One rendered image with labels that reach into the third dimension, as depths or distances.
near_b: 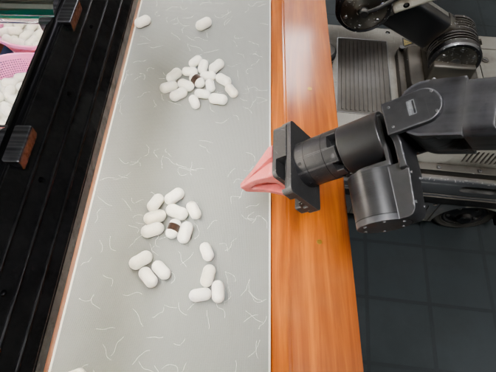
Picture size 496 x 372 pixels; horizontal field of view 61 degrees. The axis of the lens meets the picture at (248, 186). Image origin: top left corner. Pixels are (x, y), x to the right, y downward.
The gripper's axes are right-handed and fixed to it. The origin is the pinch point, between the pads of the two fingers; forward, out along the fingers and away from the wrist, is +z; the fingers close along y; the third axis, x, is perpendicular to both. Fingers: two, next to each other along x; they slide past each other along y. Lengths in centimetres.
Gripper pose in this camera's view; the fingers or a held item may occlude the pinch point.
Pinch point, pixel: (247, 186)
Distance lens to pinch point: 57.3
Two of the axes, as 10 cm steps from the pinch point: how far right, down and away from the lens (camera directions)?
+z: -7.8, 2.8, 5.6
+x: 6.3, 4.1, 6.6
